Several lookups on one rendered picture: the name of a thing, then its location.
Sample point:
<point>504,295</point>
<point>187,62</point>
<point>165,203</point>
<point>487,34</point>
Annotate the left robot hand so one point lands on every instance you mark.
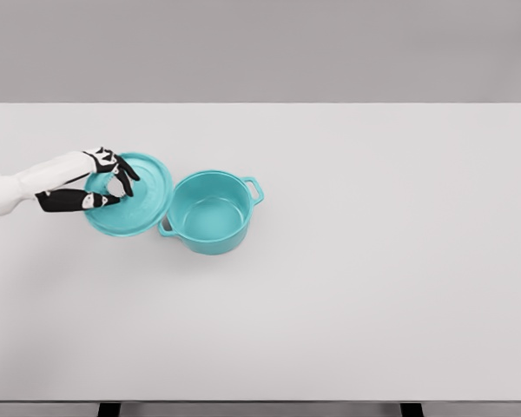
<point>71,170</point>

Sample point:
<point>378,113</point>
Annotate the teal pot lid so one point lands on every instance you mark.
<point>147,204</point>

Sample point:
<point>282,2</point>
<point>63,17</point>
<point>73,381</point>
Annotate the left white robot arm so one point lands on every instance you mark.
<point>2,191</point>

